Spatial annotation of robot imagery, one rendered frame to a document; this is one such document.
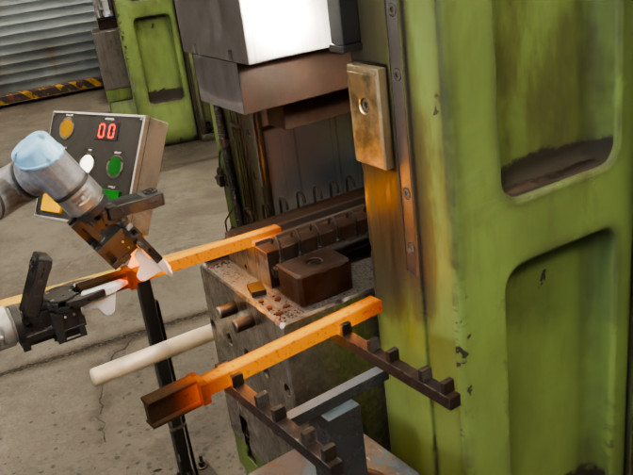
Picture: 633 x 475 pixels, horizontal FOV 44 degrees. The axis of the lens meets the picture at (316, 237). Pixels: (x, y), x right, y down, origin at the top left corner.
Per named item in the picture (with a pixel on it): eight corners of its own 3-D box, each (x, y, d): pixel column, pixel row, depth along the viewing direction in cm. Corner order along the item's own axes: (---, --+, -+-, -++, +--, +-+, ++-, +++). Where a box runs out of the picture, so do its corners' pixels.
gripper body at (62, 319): (80, 319, 150) (16, 341, 145) (70, 278, 147) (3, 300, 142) (91, 334, 144) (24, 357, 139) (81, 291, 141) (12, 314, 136)
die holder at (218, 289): (311, 515, 160) (281, 324, 143) (231, 429, 191) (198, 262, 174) (513, 408, 185) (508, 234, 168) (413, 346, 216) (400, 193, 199)
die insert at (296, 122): (285, 130, 154) (282, 100, 151) (267, 124, 160) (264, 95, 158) (408, 97, 167) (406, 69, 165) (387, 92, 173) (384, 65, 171)
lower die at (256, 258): (271, 287, 158) (266, 249, 154) (229, 258, 174) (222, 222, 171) (435, 227, 176) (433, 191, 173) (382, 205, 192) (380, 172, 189)
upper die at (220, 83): (244, 115, 144) (235, 63, 140) (201, 101, 160) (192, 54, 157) (425, 69, 163) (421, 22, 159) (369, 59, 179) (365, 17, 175)
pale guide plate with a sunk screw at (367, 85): (385, 171, 131) (376, 69, 125) (355, 160, 139) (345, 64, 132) (396, 168, 132) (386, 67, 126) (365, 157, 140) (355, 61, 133)
